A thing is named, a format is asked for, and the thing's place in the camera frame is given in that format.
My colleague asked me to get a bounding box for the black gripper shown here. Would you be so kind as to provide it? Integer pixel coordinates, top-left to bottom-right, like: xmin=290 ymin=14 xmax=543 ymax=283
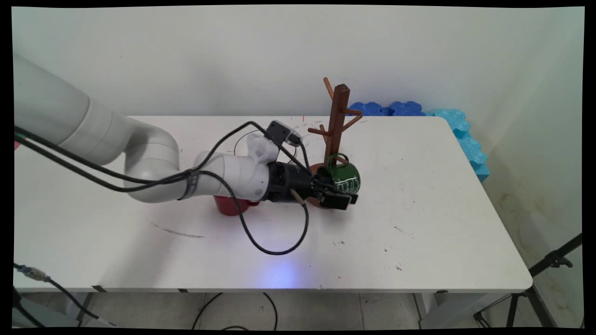
xmin=266 ymin=161 xmax=359 ymax=211

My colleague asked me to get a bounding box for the green enamel mug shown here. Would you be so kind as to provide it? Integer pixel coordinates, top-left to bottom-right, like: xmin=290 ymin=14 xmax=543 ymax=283
xmin=317 ymin=153 xmax=362 ymax=196

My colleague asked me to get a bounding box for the brown wooden mug tree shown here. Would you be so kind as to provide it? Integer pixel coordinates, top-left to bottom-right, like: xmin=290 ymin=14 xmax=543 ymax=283
xmin=305 ymin=77 xmax=364 ymax=209

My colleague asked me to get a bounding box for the blue foam mat tile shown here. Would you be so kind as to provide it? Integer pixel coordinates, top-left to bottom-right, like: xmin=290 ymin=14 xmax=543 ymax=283
xmin=389 ymin=100 xmax=427 ymax=117
xmin=348 ymin=101 xmax=391 ymax=117

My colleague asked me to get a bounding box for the white plate with black rim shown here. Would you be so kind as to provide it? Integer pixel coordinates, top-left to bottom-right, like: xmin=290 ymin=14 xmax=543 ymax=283
xmin=233 ymin=129 xmax=298 ymax=164

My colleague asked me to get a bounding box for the red ceramic mug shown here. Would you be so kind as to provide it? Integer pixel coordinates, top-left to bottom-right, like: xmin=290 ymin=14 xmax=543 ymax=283
xmin=213 ymin=195 xmax=261 ymax=217

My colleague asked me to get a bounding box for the white table leg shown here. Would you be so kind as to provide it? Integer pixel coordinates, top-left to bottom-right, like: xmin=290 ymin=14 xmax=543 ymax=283
xmin=413 ymin=292 xmax=490 ymax=329

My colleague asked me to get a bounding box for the dark metal table leg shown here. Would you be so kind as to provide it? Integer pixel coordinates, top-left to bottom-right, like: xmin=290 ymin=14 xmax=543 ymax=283
xmin=74 ymin=292 xmax=94 ymax=326

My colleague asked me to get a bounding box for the black cable with metal plug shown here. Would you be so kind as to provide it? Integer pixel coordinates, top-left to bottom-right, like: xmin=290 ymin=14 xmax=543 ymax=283
xmin=14 ymin=126 xmax=311 ymax=256

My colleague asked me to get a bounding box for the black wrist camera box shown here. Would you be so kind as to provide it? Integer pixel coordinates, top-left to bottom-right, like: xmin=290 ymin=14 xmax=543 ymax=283
xmin=266 ymin=120 xmax=303 ymax=147

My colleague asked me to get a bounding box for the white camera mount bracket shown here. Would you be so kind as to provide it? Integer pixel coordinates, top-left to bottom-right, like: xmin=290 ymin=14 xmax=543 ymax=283
xmin=246 ymin=132 xmax=281 ymax=164

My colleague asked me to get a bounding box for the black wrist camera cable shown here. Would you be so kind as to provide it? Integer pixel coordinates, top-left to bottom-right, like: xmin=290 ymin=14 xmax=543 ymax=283
xmin=14 ymin=121 xmax=313 ymax=194

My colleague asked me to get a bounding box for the black floor cable loop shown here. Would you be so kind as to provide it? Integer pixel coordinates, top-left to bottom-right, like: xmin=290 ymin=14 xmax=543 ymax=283
xmin=191 ymin=292 xmax=279 ymax=331

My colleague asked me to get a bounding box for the black velcro cable strap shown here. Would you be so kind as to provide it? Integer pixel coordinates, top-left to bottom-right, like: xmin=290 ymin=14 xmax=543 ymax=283
xmin=179 ymin=169 xmax=201 ymax=201

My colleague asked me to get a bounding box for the black camera tripod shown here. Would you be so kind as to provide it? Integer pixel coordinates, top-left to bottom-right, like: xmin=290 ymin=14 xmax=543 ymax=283
xmin=474 ymin=233 xmax=583 ymax=328

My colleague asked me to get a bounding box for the black cable with blue connector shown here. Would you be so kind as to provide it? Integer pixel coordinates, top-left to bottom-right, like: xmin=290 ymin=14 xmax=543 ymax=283
xmin=14 ymin=263 xmax=118 ymax=327

